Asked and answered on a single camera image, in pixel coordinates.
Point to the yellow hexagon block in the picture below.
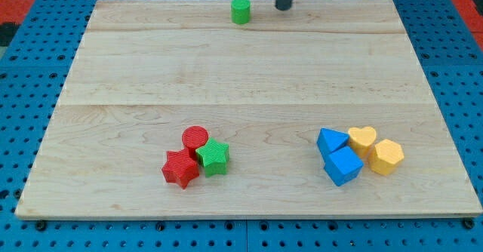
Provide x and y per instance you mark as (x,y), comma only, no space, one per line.
(385,157)

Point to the red cylinder block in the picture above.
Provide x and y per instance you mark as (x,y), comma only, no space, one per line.
(193,138)

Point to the red star block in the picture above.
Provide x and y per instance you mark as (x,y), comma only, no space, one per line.
(180,168)

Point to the light wooden board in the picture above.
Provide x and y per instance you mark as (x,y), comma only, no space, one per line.
(146,70)

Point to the yellow heart block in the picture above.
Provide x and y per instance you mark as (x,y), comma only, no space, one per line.
(361,140)

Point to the green star block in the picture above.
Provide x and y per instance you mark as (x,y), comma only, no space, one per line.
(214,157)

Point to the blue triangle block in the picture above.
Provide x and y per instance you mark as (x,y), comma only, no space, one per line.
(329,141)

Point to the blue cube block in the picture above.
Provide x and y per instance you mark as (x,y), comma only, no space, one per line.
(342,165)

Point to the green cylinder block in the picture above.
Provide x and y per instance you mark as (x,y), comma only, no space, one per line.
(240,11)

